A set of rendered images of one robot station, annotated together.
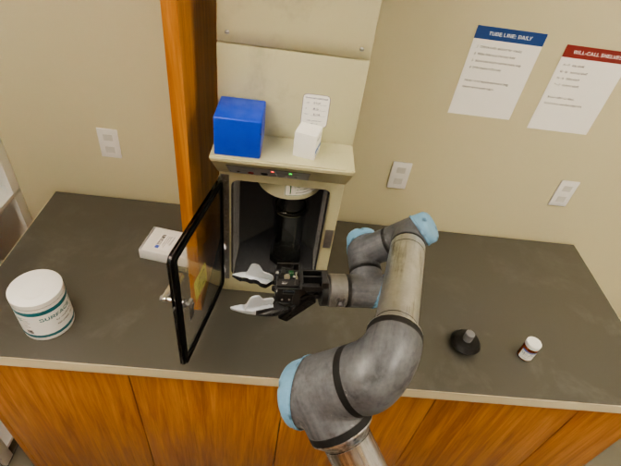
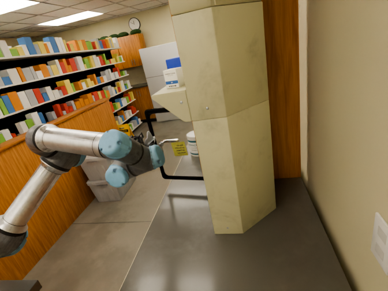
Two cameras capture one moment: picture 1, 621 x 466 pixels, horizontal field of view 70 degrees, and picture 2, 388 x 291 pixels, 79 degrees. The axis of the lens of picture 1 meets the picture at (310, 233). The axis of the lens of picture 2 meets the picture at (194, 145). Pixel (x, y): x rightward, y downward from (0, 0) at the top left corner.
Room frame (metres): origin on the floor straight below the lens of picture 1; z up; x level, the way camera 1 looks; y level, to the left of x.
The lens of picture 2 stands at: (1.17, -0.75, 1.63)
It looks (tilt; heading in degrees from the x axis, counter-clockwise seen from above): 22 degrees down; 109
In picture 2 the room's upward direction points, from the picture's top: 12 degrees counter-clockwise
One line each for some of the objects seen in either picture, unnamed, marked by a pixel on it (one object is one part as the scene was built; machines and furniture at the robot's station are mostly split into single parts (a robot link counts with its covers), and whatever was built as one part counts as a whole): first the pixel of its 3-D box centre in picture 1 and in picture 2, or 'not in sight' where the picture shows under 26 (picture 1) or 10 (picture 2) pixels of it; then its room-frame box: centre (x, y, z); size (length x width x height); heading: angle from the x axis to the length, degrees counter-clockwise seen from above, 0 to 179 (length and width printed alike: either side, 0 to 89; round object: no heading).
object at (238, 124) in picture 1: (240, 127); (182, 68); (0.86, 0.19, 1.56); 0.10 x 0.10 x 0.09; 5
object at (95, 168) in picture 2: not in sight; (107, 158); (-0.88, 1.60, 0.49); 0.60 x 0.42 x 0.33; 95
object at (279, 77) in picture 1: (283, 172); (235, 125); (1.05, 0.10, 1.33); 0.32 x 0.25 x 0.77; 95
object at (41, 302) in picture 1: (42, 304); not in sight; (0.70, 0.69, 1.02); 0.13 x 0.13 x 0.15
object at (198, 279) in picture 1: (200, 273); (180, 145); (0.75, 0.26, 1.19); 0.30 x 0.01 x 0.40; 174
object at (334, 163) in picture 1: (283, 168); (182, 97); (0.87, 0.09, 1.46); 0.32 x 0.11 x 0.10; 95
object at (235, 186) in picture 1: (279, 208); not in sight; (1.05, 0.10, 1.19); 0.26 x 0.24 x 0.35; 95
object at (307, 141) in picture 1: (307, 141); (174, 77); (0.88, 0.04, 1.54); 0.05 x 0.05 x 0.06; 80
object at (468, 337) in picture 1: (467, 339); not in sight; (0.84, -0.52, 0.97); 0.09 x 0.09 x 0.07
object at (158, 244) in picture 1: (169, 246); not in sight; (1.05, 0.46, 0.96); 0.16 x 0.12 x 0.04; 86
